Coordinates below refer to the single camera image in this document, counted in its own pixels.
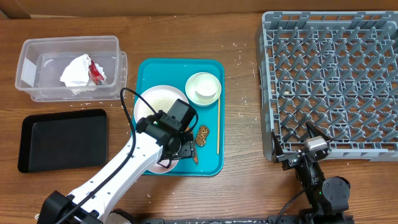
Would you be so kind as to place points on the red sauce packet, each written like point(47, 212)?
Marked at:
point(95, 75)

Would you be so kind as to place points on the wooden chopstick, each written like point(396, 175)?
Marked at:
point(218, 127)

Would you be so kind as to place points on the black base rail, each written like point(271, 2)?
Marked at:
point(115, 218)

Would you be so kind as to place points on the grey dishwasher rack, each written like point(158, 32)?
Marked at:
point(336, 70)

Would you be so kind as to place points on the brown patterned food piece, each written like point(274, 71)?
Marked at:
point(202, 135)

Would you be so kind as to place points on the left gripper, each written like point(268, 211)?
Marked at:
point(187, 149)

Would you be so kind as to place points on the teal serving tray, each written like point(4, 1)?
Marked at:
point(175, 72)

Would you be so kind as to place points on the large white dinner plate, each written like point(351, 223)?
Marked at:
point(160, 97)

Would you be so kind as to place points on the pale green bowl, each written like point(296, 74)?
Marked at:
point(190, 91)

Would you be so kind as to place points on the orange carrot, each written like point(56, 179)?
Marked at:
point(195, 157)

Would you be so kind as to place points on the small pink plate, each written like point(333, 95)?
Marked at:
point(163, 166)

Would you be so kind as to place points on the white paper napkin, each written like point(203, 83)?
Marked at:
point(76, 75)

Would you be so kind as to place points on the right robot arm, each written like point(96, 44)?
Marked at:
point(328, 197)

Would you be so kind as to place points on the clear plastic waste bin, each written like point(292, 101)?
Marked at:
point(42, 62)

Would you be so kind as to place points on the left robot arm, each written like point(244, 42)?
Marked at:
point(158, 137)

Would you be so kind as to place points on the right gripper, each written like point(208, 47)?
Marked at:
point(290, 159)

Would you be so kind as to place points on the black plastic tray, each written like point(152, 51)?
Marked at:
point(65, 140)

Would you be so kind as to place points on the white cup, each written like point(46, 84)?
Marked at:
point(206, 86)

